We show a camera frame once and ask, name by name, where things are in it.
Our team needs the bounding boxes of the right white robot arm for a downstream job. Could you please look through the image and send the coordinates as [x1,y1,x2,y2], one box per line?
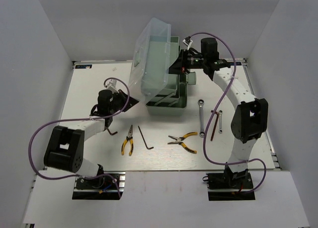
[168,37,268,188]

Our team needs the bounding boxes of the yellow black pliers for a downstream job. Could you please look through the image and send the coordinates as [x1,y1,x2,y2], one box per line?
[121,125,134,156]
[167,132,198,154]

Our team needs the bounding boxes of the left dark hex key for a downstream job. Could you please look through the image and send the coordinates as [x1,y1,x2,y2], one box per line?
[107,129,118,136]

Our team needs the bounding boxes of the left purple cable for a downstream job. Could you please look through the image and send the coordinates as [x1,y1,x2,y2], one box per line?
[28,77,130,198]

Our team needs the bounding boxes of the right dark hex key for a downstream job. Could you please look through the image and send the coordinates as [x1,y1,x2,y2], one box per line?
[210,111,219,142]

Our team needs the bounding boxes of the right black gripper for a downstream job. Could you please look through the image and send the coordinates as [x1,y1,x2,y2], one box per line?
[165,49,206,75]

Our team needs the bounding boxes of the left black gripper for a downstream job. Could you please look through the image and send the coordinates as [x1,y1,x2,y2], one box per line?
[109,89,140,114]

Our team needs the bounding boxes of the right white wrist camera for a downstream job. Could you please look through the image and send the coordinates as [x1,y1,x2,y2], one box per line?
[182,36,193,49]

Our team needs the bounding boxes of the right yellow black pliers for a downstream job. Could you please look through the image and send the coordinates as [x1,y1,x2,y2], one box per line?
[167,132,198,154]

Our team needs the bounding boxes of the dark hex key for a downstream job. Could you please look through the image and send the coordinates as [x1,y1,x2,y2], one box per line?
[107,129,118,136]
[210,111,219,142]
[138,125,154,150]

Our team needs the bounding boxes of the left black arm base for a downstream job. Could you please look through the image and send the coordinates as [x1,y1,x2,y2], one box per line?
[74,172,126,193]

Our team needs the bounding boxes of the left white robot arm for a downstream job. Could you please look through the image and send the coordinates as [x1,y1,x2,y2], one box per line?
[44,89,139,188]

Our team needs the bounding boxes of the middle dark hex key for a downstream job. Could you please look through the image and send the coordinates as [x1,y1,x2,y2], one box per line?
[138,125,154,150]

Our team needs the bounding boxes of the green toolbox with clear lid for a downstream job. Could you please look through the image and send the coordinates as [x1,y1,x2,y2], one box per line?
[128,17,196,116]

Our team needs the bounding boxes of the large silver ratchet wrench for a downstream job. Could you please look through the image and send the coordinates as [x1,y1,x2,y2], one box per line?
[198,99,205,138]

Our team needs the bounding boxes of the purple cable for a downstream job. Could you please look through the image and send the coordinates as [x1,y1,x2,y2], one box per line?
[28,77,130,198]
[187,32,268,194]

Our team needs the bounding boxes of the left yellow black pliers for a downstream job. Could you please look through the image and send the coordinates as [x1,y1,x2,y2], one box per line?
[121,125,134,156]

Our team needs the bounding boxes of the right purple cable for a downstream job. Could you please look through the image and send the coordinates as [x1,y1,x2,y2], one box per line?
[187,32,268,194]

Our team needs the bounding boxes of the small silver wrench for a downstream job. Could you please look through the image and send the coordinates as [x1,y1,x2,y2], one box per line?
[219,110,223,134]

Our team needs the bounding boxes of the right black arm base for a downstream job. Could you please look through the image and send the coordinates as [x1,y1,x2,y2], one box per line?
[202,173,254,191]

